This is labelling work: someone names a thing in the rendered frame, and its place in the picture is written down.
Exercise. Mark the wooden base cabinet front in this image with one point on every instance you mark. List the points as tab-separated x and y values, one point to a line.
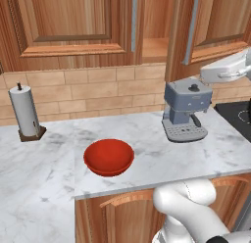
233	201
130	224

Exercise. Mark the wide wooden wall cabinet door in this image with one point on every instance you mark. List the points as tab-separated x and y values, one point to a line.
72	28

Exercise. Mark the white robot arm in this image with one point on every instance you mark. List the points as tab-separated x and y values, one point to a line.
186	201

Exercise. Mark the blue-grey coffee machine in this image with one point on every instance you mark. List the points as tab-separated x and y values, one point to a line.
184	103

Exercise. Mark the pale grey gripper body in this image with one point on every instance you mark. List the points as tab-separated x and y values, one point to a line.
222	70

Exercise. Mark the red bowl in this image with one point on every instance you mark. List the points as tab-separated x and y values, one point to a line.
109	157

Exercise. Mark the black hob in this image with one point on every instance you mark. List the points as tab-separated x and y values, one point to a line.
235	118

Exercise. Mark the wooden wall cabinet shell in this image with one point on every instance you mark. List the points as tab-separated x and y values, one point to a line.
155	28

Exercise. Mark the narrow wooden wall cabinet door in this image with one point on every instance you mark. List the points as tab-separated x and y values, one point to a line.
222	21

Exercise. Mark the white paper towel roll holder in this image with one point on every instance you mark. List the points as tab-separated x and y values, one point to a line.
23	111

